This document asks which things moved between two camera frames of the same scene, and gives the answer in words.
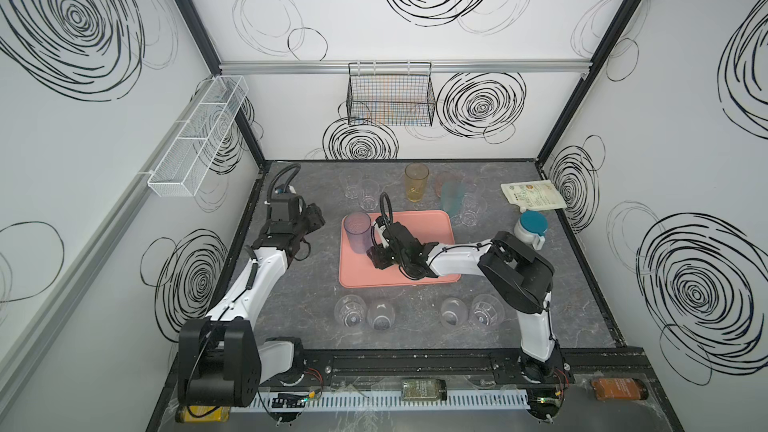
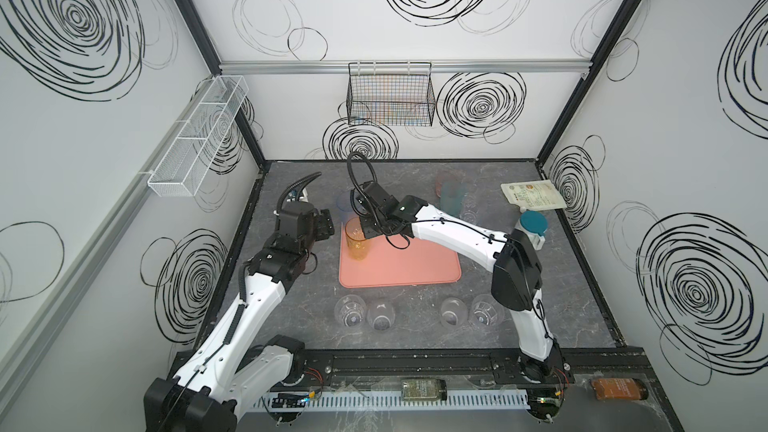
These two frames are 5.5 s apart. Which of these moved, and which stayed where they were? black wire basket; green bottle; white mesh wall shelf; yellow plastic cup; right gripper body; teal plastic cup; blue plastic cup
Moved: blue plastic cup; right gripper body; yellow plastic cup
Stayed: white mesh wall shelf; black wire basket; green bottle; teal plastic cup
